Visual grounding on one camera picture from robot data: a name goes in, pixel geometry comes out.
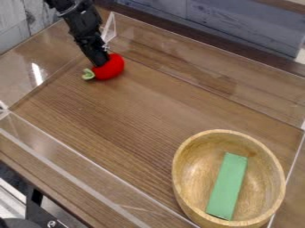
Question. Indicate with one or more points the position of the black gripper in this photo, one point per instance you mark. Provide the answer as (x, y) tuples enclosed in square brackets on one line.
[(87, 38)]

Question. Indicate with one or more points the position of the clear acrylic barrier panel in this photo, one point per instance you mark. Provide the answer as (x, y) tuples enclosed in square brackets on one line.
[(102, 165)]

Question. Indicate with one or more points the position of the wooden oval bowl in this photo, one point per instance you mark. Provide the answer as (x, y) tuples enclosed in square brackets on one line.
[(194, 169)]

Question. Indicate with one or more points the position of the green rectangular block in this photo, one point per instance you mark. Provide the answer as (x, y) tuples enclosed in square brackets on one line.
[(227, 185)]

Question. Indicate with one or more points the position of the red plush strawberry toy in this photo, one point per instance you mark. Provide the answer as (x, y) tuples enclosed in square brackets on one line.
[(110, 70)]

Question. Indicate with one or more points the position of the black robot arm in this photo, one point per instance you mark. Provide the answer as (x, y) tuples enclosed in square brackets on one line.
[(84, 21)]

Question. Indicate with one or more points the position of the clear acrylic corner bracket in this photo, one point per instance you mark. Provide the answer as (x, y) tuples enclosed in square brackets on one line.
[(108, 28)]

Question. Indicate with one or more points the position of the black table leg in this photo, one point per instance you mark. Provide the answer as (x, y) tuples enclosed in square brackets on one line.
[(34, 200)]

